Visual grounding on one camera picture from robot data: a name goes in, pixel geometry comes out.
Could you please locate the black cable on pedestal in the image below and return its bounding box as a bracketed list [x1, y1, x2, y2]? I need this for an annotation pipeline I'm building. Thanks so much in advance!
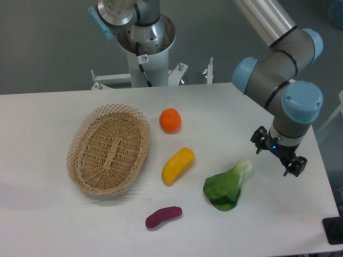
[135, 42, 153, 88]

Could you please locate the white bracket with red knob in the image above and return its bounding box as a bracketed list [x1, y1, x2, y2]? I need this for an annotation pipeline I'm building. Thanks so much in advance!
[203, 57, 214, 84]

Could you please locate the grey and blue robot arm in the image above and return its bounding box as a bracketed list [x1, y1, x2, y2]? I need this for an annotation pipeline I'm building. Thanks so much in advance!
[88, 1, 323, 176]

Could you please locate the black device at table edge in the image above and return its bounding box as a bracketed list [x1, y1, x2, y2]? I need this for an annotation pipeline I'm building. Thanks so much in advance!
[322, 217, 342, 245]

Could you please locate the oval woven wicker basket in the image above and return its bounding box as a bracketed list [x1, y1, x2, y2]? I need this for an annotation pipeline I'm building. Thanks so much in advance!
[66, 104, 150, 195]

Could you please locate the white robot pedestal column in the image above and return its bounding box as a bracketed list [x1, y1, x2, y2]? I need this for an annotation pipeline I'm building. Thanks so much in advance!
[117, 14, 176, 88]

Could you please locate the white metal base frame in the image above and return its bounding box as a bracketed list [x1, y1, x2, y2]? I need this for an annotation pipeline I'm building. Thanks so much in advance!
[91, 63, 189, 90]

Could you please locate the yellow mango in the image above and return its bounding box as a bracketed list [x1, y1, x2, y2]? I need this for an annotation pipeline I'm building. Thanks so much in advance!
[161, 147, 195, 186]

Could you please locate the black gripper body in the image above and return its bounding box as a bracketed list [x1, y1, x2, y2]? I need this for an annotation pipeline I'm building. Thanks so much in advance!
[265, 130, 302, 164]

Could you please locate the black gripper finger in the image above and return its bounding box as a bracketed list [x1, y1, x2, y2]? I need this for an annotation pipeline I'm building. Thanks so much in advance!
[282, 155, 308, 177]
[250, 126, 268, 154]

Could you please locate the green bok choy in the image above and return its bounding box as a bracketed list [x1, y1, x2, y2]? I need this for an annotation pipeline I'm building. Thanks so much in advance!
[203, 158, 252, 211]

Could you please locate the orange tangerine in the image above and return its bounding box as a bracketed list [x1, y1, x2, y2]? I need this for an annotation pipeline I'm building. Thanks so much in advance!
[159, 108, 182, 133]

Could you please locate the purple sweet potato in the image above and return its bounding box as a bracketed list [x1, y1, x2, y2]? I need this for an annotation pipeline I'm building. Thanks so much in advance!
[145, 206, 183, 229]

